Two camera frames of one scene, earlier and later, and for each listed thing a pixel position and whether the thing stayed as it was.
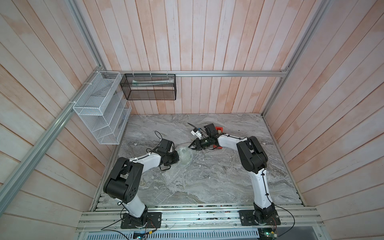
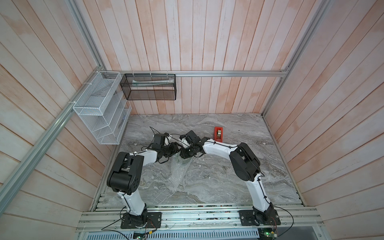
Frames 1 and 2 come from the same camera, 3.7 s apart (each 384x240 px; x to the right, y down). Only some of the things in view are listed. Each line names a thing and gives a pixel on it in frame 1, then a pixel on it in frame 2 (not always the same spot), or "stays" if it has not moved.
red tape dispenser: (220, 130) stays
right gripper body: (205, 142) to (188, 152)
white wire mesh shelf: (102, 110) stays
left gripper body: (171, 158) to (169, 150)
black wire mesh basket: (147, 86) stays
